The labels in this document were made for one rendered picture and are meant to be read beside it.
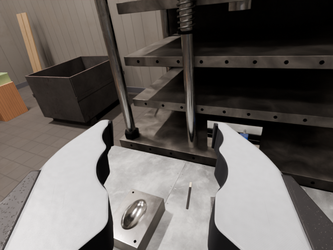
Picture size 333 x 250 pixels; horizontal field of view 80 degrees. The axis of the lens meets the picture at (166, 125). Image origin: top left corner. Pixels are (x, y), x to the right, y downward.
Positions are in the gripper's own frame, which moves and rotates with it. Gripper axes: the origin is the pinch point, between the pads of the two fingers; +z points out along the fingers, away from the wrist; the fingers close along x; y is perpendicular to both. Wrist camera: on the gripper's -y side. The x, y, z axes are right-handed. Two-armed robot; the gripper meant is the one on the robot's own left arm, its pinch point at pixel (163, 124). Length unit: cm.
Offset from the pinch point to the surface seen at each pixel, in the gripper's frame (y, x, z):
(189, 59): 15, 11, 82
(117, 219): 61, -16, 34
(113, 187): 69, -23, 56
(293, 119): 36, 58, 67
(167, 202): 66, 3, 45
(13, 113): 177, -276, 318
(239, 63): 15, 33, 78
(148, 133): 69, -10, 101
